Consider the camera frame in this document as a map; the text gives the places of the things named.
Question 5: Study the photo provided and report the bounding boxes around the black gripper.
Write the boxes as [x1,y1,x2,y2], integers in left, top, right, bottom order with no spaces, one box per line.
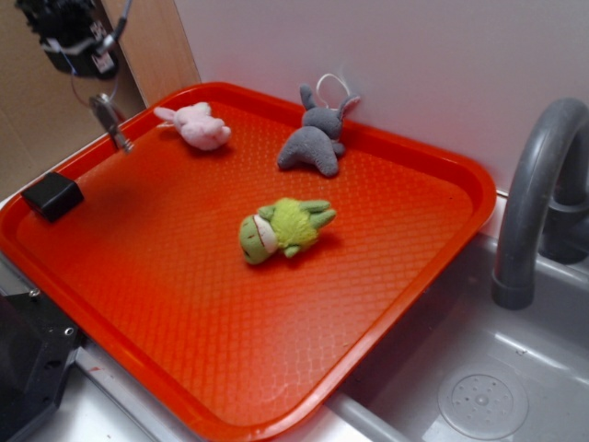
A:
[15,1,121,79]

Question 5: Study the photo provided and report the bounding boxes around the silver keys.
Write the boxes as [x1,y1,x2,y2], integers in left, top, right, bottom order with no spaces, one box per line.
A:
[70,69,133,154]

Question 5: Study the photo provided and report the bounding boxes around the pink bunny plush toy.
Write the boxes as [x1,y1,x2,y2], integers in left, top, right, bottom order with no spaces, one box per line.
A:
[154,102,232,151]

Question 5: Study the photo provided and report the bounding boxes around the small black box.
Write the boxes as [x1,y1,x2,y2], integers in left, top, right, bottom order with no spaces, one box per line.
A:
[20,172,85,223]

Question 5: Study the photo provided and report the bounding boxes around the red plastic tray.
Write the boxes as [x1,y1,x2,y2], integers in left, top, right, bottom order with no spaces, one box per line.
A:
[1,83,496,441]

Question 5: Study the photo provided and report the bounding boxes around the grey bunny plush toy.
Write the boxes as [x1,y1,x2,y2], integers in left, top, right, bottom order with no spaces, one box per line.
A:
[276,73,361,178]

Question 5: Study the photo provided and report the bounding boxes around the green frog plush toy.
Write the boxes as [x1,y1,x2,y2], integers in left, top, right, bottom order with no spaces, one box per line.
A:
[238,198,337,265]

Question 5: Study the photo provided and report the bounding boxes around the grey sink faucet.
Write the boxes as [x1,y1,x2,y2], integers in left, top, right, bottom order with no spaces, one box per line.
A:
[491,98,588,310]

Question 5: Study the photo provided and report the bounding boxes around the grey sink basin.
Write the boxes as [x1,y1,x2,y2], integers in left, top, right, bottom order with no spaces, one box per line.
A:
[321,229,589,442]

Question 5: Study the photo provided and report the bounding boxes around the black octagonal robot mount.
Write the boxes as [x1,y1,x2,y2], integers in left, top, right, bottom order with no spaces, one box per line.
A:
[1,293,80,441]

